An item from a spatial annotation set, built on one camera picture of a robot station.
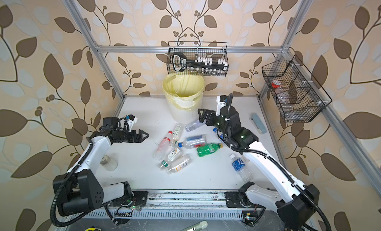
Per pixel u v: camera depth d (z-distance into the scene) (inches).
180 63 33.3
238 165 31.7
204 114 24.8
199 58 32.2
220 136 35.9
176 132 36.8
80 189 16.3
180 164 31.9
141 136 29.8
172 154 33.2
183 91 42.6
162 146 35.1
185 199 29.7
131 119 30.2
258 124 39.4
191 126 38.9
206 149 34.2
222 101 24.6
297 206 14.4
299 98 28.8
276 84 31.7
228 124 20.1
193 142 36.1
